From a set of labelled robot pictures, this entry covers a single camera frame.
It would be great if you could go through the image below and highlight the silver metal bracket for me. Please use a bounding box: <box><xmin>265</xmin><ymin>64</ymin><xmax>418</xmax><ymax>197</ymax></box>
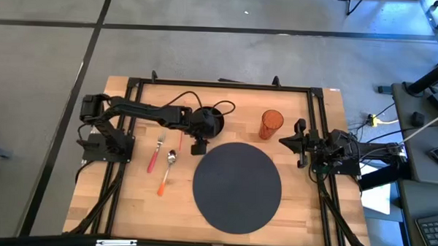
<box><xmin>96</xmin><ymin>238</ymin><xmax>138</xmax><ymax>246</ymax></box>

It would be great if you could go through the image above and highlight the black aluminium table frame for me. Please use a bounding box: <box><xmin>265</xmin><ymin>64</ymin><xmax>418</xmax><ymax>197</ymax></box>
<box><xmin>0</xmin><ymin>64</ymin><xmax>438</xmax><ymax>246</ymax></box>

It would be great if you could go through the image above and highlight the fork with pink handle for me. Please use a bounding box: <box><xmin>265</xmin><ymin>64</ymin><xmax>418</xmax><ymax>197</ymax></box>
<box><xmin>147</xmin><ymin>131</ymin><xmax>168</xmax><ymax>174</ymax></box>

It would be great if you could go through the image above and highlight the small black box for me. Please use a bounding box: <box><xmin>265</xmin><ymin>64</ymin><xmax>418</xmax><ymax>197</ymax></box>
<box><xmin>410</xmin><ymin>111</ymin><xmax>426</xmax><ymax>127</ymax></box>

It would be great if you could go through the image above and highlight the white cable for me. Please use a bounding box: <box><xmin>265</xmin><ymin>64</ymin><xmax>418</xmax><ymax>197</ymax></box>
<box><xmin>399</xmin><ymin>106</ymin><xmax>438</xmax><ymax>146</ymax></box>

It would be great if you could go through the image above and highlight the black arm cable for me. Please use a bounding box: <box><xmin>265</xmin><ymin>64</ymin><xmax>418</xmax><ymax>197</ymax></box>
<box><xmin>164</xmin><ymin>90</ymin><xmax>206</xmax><ymax>111</ymax></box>
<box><xmin>210</xmin><ymin>99</ymin><xmax>237</xmax><ymax>119</ymax></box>

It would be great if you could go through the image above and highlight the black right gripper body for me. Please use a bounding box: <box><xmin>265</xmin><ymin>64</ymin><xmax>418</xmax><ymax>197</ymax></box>
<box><xmin>293</xmin><ymin>118</ymin><xmax>329</xmax><ymax>171</ymax></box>

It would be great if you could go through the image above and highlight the grey desk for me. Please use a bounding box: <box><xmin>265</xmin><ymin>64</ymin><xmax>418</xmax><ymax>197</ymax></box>
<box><xmin>385</xmin><ymin>81</ymin><xmax>438</xmax><ymax>246</ymax></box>

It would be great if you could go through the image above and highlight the spoon with orange handle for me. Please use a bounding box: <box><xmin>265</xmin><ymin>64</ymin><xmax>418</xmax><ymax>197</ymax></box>
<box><xmin>156</xmin><ymin>149</ymin><xmax>178</xmax><ymax>198</ymax></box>

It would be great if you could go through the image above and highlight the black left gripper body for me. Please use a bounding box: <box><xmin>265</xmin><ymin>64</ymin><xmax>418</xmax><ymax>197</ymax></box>
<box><xmin>180</xmin><ymin>106</ymin><xmax>225</xmax><ymax>157</ymax></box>

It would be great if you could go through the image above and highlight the black bowl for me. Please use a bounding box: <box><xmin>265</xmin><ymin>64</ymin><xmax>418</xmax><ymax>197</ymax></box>
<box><xmin>191</xmin><ymin>105</ymin><xmax>227</xmax><ymax>140</ymax></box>

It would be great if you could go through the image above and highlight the white paper sheet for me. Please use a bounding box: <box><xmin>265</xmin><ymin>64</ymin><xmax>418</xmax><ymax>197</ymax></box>
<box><xmin>360</xmin><ymin>164</ymin><xmax>393</xmax><ymax>216</ymax></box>

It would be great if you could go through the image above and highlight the orange translucent plastic cup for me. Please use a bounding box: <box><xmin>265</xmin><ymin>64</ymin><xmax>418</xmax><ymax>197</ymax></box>
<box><xmin>258</xmin><ymin>108</ymin><xmax>285</xmax><ymax>142</ymax></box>

